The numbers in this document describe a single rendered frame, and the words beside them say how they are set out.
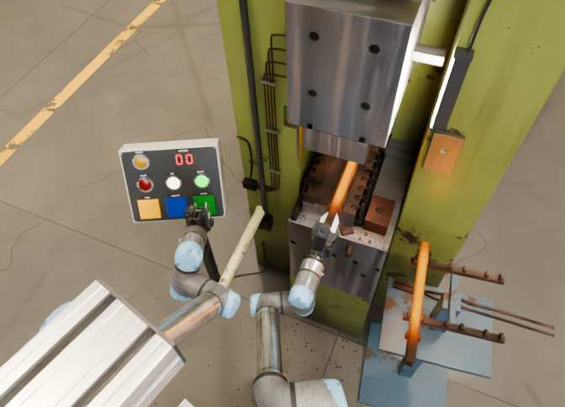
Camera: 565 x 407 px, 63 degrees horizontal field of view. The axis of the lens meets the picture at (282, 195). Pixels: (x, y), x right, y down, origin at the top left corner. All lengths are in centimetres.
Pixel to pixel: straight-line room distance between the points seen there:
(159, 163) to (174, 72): 228
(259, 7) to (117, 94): 256
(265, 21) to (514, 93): 70
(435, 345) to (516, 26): 113
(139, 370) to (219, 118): 310
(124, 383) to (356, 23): 93
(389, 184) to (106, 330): 157
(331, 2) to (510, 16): 41
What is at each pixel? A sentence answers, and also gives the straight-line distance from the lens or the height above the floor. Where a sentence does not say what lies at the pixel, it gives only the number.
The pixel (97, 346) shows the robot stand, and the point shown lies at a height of 203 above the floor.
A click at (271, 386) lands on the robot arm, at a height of 108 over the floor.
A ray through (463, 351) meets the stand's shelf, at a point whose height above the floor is 66.
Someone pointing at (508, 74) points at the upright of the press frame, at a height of 159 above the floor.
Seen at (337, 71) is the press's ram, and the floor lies 160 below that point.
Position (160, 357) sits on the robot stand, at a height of 203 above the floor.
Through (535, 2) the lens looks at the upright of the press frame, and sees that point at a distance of 121.
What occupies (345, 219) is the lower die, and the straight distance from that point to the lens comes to 169.
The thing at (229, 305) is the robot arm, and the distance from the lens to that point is 132.
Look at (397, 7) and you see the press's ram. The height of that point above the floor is 176.
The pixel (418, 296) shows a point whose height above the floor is 93.
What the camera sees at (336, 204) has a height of 101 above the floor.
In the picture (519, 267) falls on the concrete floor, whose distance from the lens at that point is 293.
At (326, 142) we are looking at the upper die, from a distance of 141.
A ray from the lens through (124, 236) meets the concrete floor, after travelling 294.
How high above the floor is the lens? 236
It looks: 54 degrees down
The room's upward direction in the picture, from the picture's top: 3 degrees counter-clockwise
